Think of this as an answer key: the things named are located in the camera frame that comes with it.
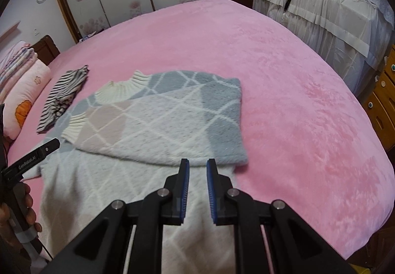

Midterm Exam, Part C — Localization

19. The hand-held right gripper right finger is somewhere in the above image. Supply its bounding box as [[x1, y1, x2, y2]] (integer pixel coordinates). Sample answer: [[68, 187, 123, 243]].
[[206, 158, 355, 274]]

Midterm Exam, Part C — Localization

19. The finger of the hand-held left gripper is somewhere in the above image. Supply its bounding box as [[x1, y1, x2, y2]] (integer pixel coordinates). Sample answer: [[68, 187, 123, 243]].
[[1, 138, 61, 181]]

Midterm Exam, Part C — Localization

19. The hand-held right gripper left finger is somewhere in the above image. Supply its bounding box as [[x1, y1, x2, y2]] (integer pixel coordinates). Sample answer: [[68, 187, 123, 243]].
[[40, 158, 189, 274]]

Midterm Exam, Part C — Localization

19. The grey diamond pattern sweater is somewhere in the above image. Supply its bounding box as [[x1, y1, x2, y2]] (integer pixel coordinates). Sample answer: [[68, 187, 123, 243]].
[[37, 70, 249, 274]]

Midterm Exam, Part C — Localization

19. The person's left hand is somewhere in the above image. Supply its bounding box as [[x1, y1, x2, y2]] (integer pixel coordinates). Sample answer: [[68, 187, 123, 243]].
[[0, 184, 43, 251]]

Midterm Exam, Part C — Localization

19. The pink pillow with flower print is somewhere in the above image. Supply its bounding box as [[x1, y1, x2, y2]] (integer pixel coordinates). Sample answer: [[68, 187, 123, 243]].
[[4, 59, 52, 140]]

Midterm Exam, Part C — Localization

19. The black white striped garment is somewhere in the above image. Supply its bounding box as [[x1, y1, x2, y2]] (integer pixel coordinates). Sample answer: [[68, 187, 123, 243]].
[[36, 66, 90, 134]]

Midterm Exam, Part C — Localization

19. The stack of folded pastel blankets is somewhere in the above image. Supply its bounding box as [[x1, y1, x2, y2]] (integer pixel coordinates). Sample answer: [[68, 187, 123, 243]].
[[0, 40, 38, 102]]

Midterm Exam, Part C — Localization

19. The dark wooden headboard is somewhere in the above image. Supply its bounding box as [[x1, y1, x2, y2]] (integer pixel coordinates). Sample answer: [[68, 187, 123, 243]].
[[29, 35, 61, 66]]

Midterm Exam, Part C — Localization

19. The pink fleece bed blanket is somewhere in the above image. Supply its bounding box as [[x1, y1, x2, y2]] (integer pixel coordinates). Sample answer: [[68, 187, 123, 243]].
[[6, 0, 395, 265]]

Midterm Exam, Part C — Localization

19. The wooden drawer cabinet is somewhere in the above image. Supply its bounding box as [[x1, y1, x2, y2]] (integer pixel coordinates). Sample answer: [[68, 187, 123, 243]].
[[362, 44, 395, 151]]

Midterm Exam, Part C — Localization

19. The cream cloth covered furniture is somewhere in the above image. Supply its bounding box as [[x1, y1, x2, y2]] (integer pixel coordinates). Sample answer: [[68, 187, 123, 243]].
[[249, 0, 395, 96]]

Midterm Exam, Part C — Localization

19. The wooden wall shelf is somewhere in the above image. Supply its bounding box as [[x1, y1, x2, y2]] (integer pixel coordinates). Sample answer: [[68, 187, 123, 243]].
[[0, 23, 20, 37]]

